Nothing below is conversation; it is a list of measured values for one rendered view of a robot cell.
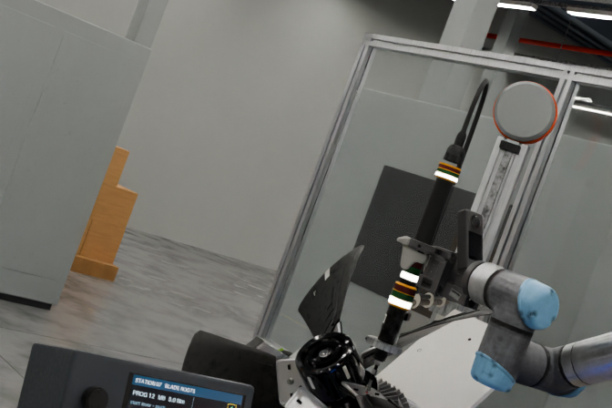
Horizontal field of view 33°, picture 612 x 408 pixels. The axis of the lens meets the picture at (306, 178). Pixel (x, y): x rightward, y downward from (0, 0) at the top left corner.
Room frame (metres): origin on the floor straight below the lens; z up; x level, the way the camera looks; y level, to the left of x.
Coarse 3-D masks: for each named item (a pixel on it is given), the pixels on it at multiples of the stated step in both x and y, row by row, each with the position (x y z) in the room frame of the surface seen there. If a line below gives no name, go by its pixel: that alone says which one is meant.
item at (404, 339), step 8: (464, 312) 2.03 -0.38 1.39; (472, 312) 2.00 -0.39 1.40; (480, 312) 1.98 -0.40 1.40; (488, 312) 1.96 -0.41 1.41; (440, 320) 2.04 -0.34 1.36; (448, 320) 1.99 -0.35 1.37; (456, 320) 1.98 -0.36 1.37; (424, 328) 1.99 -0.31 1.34; (432, 328) 2.06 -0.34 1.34; (400, 336) 2.01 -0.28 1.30; (408, 336) 2.04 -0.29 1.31; (416, 336) 2.08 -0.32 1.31; (400, 344) 2.09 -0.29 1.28
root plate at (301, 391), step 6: (300, 390) 2.00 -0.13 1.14; (306, 390) 2.00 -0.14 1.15; (294, 396) 1.99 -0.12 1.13; (300, 396) 1.99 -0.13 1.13; (306, 396) 2.00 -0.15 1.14; (312, 396) 2.00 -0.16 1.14; (288, 402) 1.98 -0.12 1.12; (294, 402) 1.98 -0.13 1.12; (306, 402) 1.99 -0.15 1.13; (312, 402) 2.00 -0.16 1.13; (318, 402) 2.00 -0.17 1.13
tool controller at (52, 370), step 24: (48, 360) 1.19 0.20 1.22; (72, 360) 1.16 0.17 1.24; (96, 360) 1.17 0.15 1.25; (120, 360) 1.19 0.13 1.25; (24, 384) 1.22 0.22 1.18; (48, 384) 1.18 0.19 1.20; (72, 384) 1.15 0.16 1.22; (96, 384) 1.17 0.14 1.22; (120, 384) 1.19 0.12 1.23; (144, 384) 1.21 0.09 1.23; (168, 384) 1.23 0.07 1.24; (192, 384) 1.25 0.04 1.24; (216, 384) 1.27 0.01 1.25; (240, 384) 1.30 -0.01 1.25
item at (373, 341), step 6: (408, 312) 2.00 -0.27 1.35; (408, 318) 2.00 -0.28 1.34; (402, 324) 1.99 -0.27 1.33; (372, 336) 1.98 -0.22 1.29; (396, 336) 1.99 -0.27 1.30; (372, 342) 1.95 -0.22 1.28; (378, 342) 1.94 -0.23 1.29; (384, 342) 1.95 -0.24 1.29; (396, 342) 2.00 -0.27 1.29; (378, 348) 1.94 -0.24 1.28; (384, 348) 1.94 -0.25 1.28; (390, 348) 1.94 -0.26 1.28; (396, 348) 1.94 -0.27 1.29; (402, 348) 1.97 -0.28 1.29
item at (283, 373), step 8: (280, 360) 2.10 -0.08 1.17; (288, 360) 2.09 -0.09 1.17; (280, 368) 2.10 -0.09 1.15; (296, 368) 2.08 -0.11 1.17; (280, 376) 2.09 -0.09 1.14; (288, 376) 2.09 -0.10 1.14; (296, 376) 2.08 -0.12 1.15; (280, 384) 2.09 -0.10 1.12; (288, 384) 2.09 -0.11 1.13; (296, 384) 2.08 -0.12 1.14; (280, 392) 2.09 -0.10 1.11; (288, 392) 2.08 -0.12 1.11; (280, 400) 2.09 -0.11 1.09; (288, 400) 2.08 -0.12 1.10
